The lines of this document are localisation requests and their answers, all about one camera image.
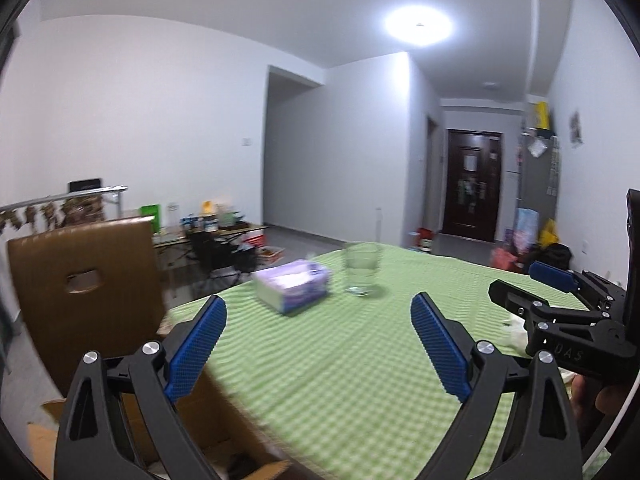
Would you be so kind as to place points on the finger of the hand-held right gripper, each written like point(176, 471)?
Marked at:
point(515, 297)
point(550, 272)

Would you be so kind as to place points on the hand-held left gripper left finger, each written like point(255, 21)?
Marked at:
point(195, 350)

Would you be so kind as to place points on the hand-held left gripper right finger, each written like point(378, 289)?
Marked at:
point(440, 345)

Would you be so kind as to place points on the brown cardboard box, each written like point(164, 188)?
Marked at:
point(220, 430)

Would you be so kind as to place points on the person's right hand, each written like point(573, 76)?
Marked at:
point(607, 402)

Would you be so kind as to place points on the black bag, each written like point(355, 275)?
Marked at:
point(550, 255)

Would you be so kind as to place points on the red plastic bag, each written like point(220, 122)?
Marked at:
point(505, 259)

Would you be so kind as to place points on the yellow bag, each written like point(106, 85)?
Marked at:
point(547, 232)

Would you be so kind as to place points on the light blue printed cloth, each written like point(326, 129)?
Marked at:
point(526, 230)

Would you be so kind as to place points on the grey refrigerator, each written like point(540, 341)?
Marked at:
point(537, 185)

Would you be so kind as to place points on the black folding chair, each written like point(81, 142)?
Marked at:
point(220, 255)

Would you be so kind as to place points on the white hanging umbrella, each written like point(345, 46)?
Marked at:
point(553, 170)

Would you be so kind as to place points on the dark entrance door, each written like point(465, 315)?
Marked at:
point(460, 210)

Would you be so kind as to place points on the red bin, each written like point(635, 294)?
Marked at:
point(426, 240)

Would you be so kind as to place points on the clear glass cup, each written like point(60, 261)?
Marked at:
point(361, 265)

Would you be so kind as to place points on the green checkered tablecloth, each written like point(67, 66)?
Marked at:
point(325, 350)

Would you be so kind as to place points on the purple tissue box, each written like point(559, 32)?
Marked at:
point(290, 285)

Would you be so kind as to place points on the low folding table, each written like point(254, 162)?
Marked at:
point(235, 230)

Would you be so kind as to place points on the white door notice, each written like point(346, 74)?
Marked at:
point(469, 163)

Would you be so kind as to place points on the green box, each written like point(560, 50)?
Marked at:
point(150, 217)

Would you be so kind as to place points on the small yellow lamp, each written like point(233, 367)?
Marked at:
point(207, 209)

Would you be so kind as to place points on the yellow box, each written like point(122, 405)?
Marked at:
point(542, 115)

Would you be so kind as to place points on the metal drying rack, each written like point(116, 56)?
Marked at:
point(60, 210)

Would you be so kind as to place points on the black box device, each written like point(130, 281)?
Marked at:
point(85, 185)

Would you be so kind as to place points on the round ceiling lamp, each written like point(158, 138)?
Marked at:
point(419, 25)

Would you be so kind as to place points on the wall poster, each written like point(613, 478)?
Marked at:
point(577, 128)

